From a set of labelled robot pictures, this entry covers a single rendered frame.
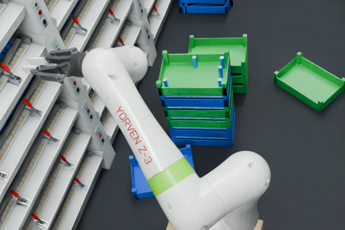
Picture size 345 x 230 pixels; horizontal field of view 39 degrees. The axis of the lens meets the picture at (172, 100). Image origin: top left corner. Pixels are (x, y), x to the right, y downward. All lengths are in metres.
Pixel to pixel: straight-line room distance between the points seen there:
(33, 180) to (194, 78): 0.81
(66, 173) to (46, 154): 0.19
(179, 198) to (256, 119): 1.37
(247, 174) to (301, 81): 1.49
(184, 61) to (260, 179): 1.12
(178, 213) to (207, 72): 1.10
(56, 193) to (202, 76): 0.80
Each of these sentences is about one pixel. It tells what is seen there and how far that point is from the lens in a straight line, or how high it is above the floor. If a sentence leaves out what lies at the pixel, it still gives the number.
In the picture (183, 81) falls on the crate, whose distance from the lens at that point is 2.15.
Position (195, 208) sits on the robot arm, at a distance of 1.17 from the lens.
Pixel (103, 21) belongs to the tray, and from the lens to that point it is 2.33.
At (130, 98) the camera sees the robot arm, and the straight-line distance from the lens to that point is 1.20.
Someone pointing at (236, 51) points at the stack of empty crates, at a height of 0.16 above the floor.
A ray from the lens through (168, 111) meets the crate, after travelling 2.21.
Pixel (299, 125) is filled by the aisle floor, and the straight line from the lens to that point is 2.47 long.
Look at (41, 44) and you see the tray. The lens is 1.80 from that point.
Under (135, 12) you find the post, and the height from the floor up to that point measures 0.41.
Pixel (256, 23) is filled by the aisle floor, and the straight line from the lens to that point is 2.96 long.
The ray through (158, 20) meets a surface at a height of 0.13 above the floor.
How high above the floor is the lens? 2.01
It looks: 50 degrees down
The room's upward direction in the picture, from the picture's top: 15 degrees counter-clockwise
